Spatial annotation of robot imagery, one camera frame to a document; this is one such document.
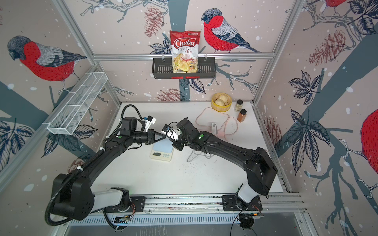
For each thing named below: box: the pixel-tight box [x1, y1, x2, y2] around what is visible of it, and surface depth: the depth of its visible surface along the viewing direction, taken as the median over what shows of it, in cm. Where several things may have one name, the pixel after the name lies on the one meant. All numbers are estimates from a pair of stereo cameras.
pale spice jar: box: [234, 99, 244, 113], surface depth 112 cm
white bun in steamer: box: [214, 94, 229, 107], surface depth 119 cm
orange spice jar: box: [236, 108, 248, 123], surface depth 106 cm
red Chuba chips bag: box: [169, 30, 201, 74], surface depth 87 cm
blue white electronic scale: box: [149, 138, 175, 162], surface depth 92 cm
